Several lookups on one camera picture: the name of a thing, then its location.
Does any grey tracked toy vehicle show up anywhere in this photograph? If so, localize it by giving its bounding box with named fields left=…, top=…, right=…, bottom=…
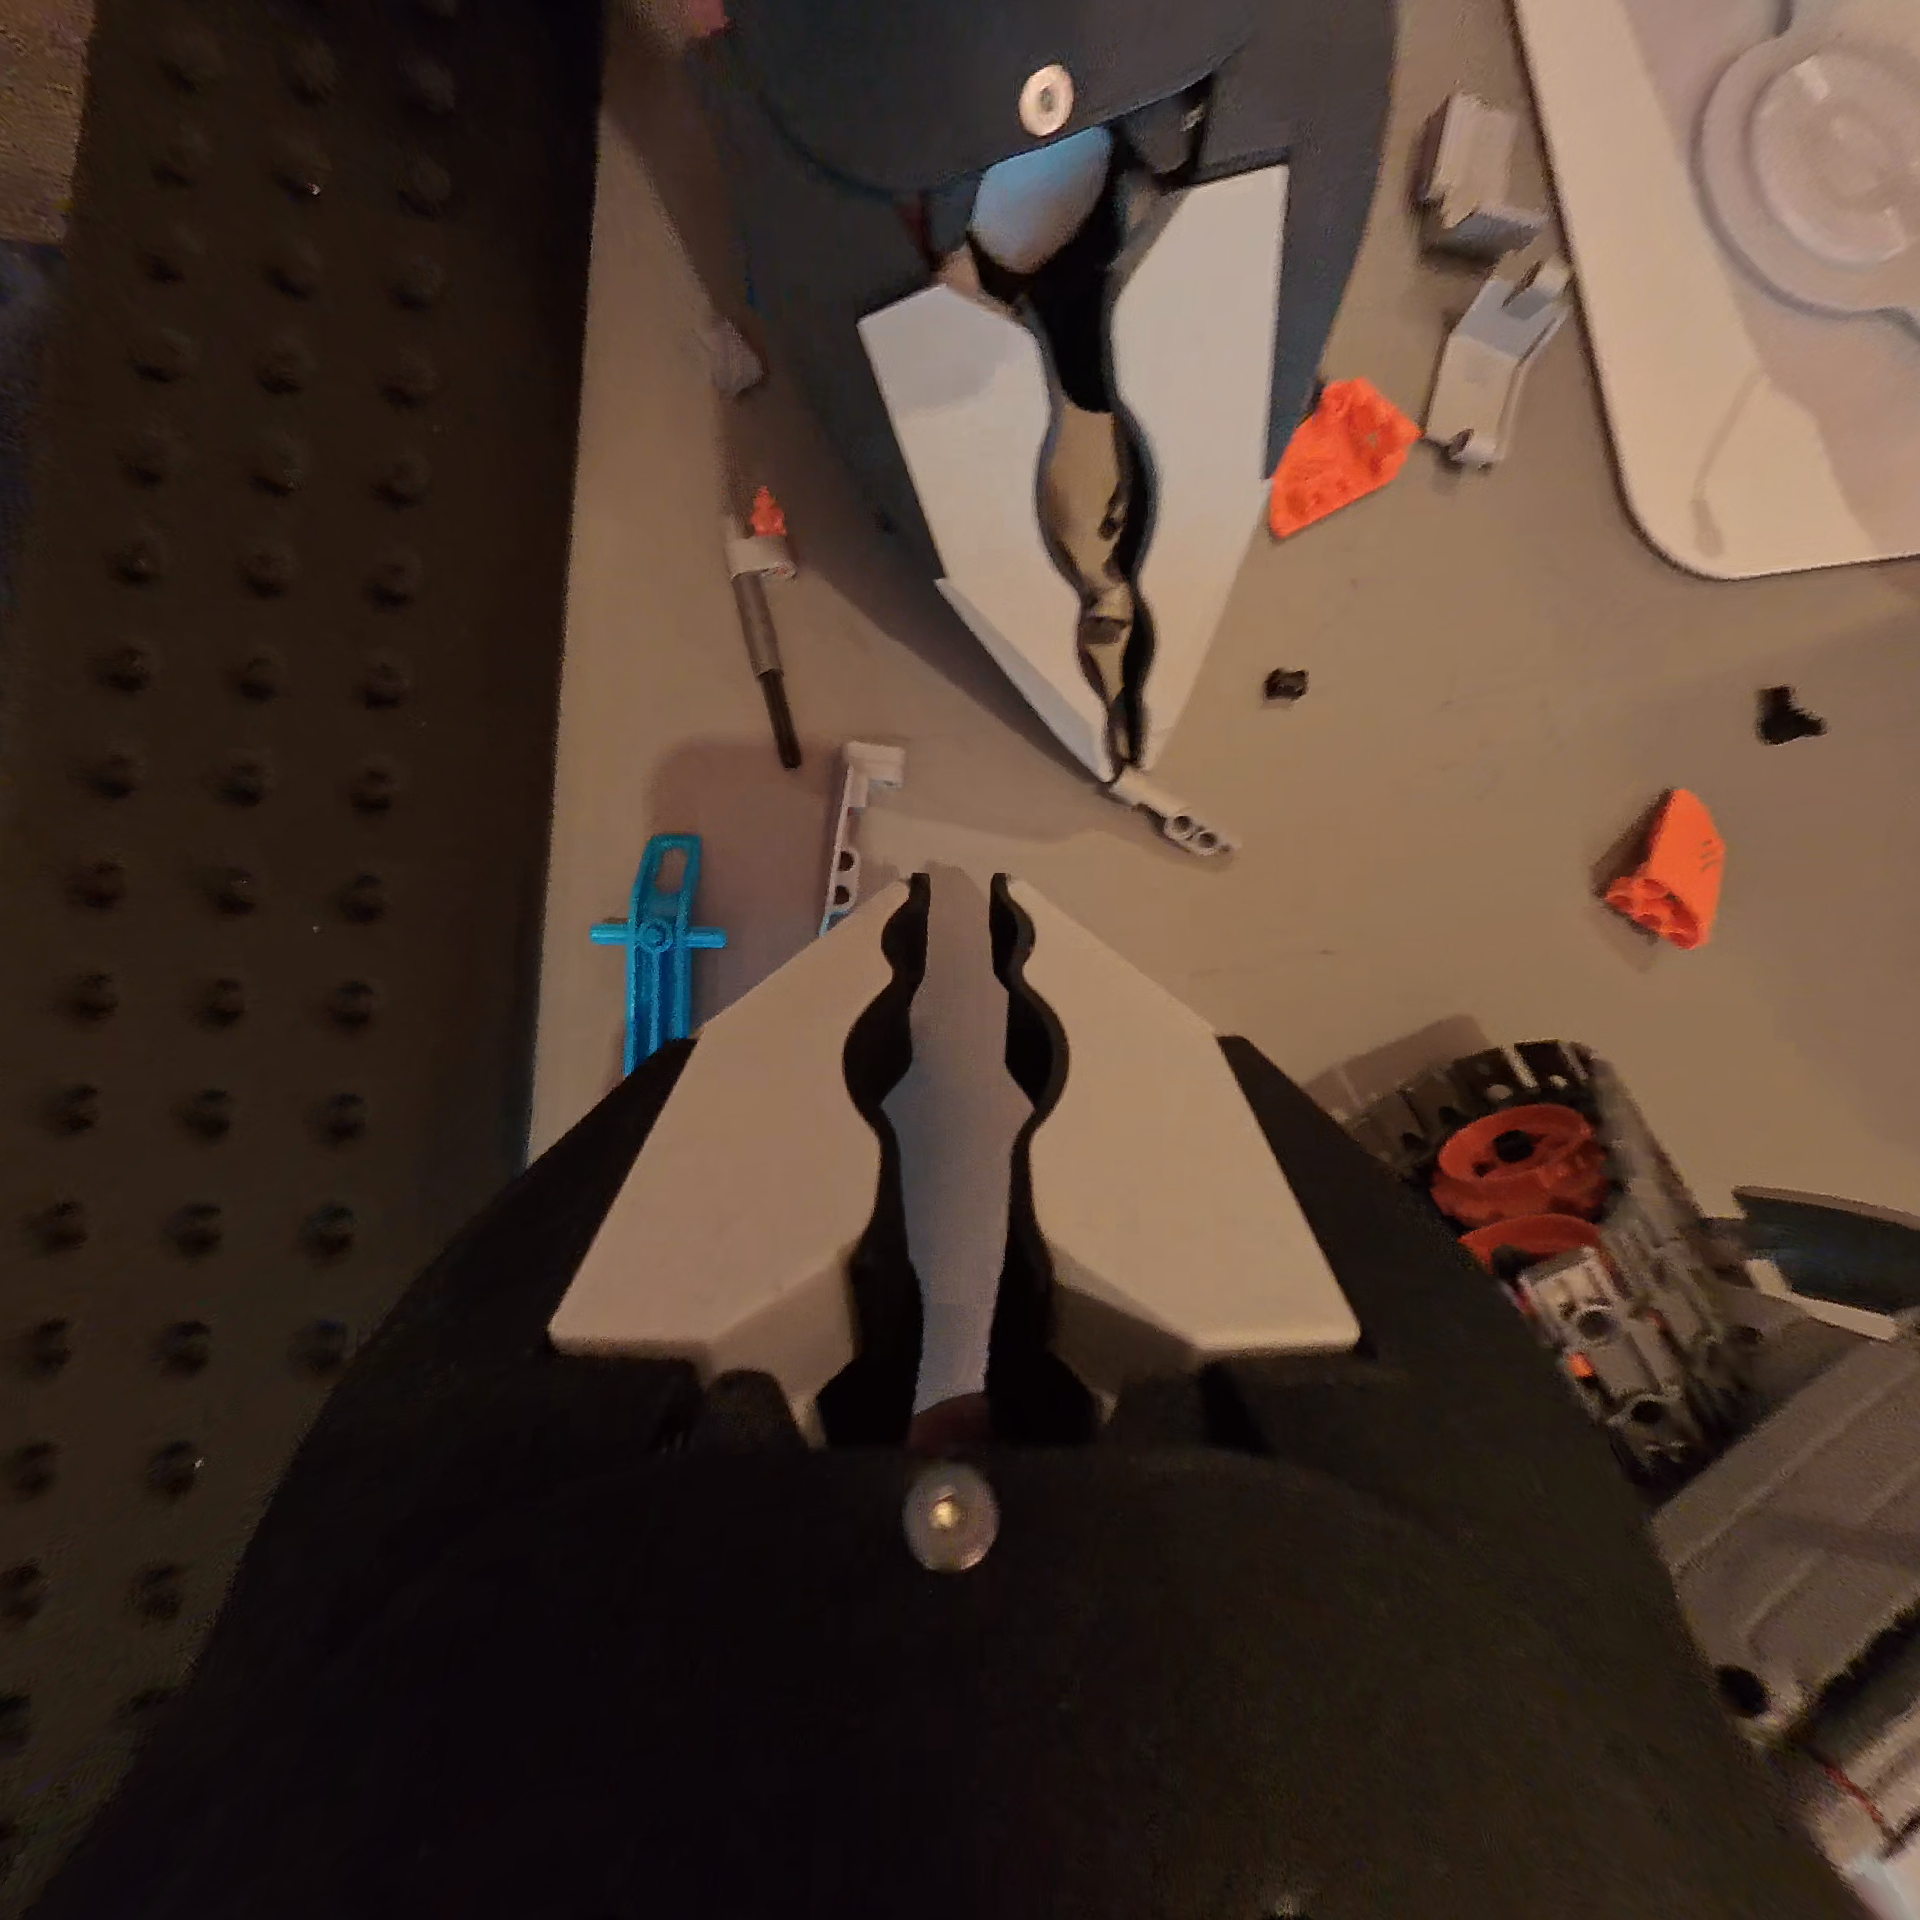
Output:
left=1304, top=1020, right=1920, bottom=1920

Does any white book stand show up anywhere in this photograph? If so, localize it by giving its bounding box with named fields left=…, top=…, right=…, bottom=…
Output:
left=1506, top=0, right=1920, bottom=582

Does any dark grey L-shaped beam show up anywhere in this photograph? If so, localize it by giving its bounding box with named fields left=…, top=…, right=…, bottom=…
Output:
left=1116, top=769, right=1240, bottom=861

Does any light grey curved panel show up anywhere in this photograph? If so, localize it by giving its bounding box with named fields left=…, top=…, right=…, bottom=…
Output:
left=1416, top=259, right=1575, bottom=471

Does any orange curved panel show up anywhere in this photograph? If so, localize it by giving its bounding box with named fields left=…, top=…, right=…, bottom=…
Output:
left=1602, top=789, right=1728, bottom=951

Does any black dimpled pad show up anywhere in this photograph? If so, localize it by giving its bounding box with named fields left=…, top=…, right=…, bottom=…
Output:
left=0, top=0, right=604, bottom=1920

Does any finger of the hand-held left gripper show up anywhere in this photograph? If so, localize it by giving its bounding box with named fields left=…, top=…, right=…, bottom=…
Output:
left=854, top=282, right=1126, bottom=785
left=1107, top=163, right=1292, bottom=775

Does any teal plastic piece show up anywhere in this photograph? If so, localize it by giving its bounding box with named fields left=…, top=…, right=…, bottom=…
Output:
left=588, top=833, right=728, bottom=1079

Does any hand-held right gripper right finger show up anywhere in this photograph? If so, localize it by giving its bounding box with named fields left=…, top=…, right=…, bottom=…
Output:
left=986, top=875, right=1367, bottom=1446

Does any light grey boxy panel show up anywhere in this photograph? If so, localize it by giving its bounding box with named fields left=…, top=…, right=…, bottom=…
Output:
left=1413, top=94, right=1546, bottom=259

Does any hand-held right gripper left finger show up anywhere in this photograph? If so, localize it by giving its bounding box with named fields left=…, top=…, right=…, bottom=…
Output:
left=542, top=875, right=931, bottom=1446

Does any orange flat panel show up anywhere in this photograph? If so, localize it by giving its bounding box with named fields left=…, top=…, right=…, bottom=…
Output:
left=1267, top=379, right=1424, bottom=544

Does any small assembly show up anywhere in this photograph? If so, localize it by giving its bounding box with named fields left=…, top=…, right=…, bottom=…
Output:
left=820, top=781, right=873, bottom=936

